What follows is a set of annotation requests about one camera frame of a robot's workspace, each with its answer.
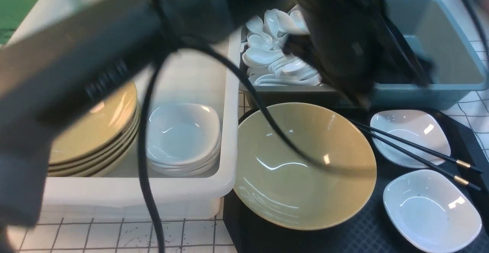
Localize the grey-brown spoon bin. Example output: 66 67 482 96
240 0 361 109

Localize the blue-grey chopstick bin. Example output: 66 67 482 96
372 0 488 110

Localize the top stacked yellow-green bowl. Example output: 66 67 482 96
49 82 138 164

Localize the white sauce dish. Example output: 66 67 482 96
369 110 451 169
383 169 483 253

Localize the black plastic serving tray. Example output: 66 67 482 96
223 109 489 253

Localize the yellow-green noodle bowl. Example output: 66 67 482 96
234 102 377 230

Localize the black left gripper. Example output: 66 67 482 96
283 0 434 109

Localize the black chopstick gold band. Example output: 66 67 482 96
350 119 483 174
351 120 482 192

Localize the stack of white sauce dishes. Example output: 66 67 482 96
146 103 222 177

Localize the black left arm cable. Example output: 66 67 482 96
137 0 377 253

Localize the stack of yellow-green bowls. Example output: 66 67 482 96
48 104 141 177

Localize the pile of white spoons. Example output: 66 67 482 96
241 5 321 86

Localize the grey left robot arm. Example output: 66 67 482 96
1 0 434 253

